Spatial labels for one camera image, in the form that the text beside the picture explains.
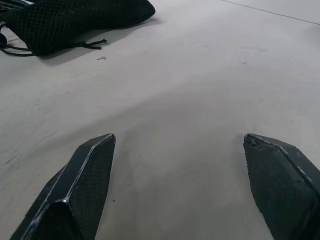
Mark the black mesh drawstring bag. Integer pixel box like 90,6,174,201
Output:
0,0,156,57

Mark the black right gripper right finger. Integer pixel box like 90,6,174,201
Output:
243,133,320,240

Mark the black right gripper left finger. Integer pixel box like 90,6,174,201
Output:
9,133,117,240

